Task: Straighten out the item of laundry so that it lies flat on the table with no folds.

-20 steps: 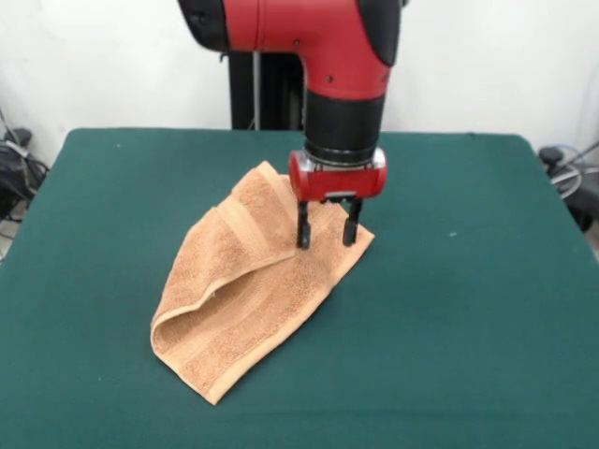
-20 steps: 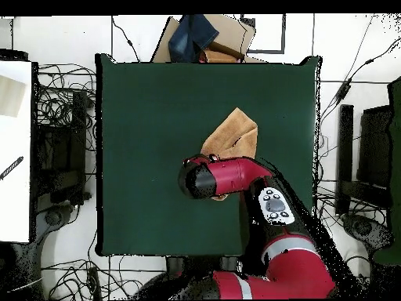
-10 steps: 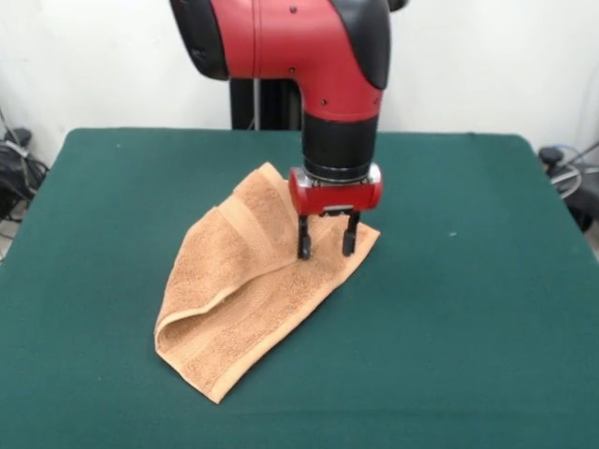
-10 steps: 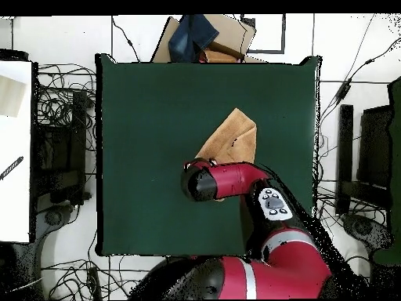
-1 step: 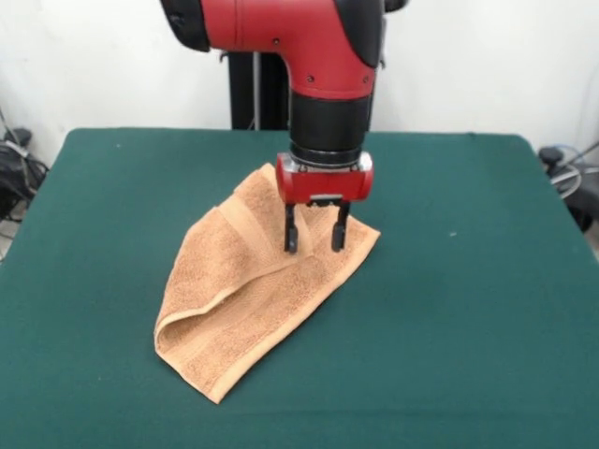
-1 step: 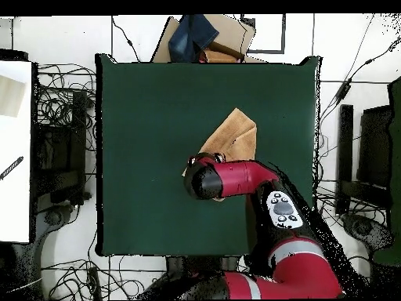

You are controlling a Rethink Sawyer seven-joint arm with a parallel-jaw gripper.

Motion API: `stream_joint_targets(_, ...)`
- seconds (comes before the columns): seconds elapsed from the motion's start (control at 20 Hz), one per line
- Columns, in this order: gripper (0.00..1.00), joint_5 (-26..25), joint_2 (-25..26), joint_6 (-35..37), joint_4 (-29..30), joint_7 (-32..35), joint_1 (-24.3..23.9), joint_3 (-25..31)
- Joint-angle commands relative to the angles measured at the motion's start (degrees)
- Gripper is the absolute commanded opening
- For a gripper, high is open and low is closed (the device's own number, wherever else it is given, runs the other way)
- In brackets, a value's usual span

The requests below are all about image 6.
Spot tan terry towel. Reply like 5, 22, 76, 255
181, 107, 258, 202

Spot black flat panel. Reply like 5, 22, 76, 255
356, 104, 392, 189

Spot dark green table cloth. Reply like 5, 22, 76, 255
94, 53, 323, 258

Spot blue jeans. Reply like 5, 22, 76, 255
168, 13, 220, 63

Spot brown cardboard box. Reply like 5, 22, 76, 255
150, 13, 267, 63

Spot narrow black bar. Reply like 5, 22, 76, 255
336, 103, 354, 217

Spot grey chair base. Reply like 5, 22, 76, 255
34, 203, 79, 252

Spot slim black power strip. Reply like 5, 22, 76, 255
88, 266, 103, 300

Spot black power adapter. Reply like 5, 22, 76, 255
334, 78, 352, 102

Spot black chair base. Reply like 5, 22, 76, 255
341, 212, 394, 252

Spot black striped stick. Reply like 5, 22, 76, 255
0, 155, 25, 181

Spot white table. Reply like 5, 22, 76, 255
0, 59, 34, 244

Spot beige paper sheet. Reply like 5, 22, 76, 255
0, 74, 27, 118

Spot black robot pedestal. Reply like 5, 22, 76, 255
165, 255, 242, 275

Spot black square frame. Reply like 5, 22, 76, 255
240, 13, 287, 55

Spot black electronics box with cables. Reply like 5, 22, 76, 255
32, 90, 89, 205

